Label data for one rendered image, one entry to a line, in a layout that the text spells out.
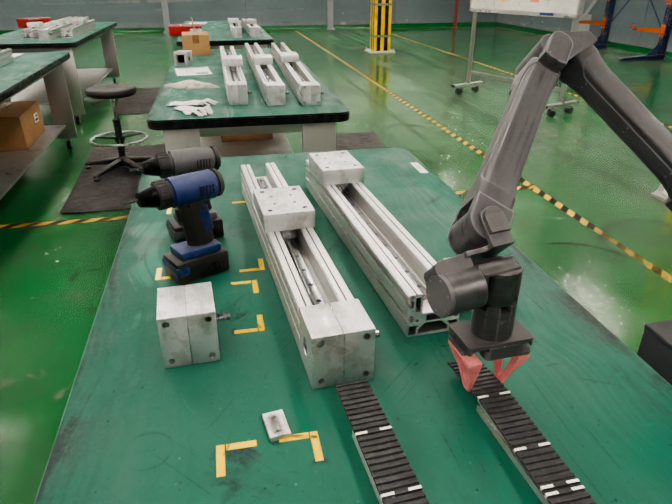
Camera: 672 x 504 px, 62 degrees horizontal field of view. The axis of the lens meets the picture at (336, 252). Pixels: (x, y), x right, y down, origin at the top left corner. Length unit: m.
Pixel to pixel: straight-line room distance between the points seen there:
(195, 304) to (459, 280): 0.44
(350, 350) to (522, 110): 0.45
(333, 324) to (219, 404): 0.21
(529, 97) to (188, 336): 0.66
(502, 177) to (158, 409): 0.60
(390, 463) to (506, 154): 0.46
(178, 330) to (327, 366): 0.24
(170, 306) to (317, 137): 1.91
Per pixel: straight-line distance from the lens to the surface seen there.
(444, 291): 0.72
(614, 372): 1.02
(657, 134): 1.10
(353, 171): 1.46
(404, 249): 1.15
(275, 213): 1.18
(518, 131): 0.90
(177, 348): 0.94
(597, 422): 0.91
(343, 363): 0.87
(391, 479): 0.72
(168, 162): 1.30
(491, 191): 0.80
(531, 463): 0.78
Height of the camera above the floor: 1.35
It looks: 27 degrees down
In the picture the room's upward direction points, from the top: straight up
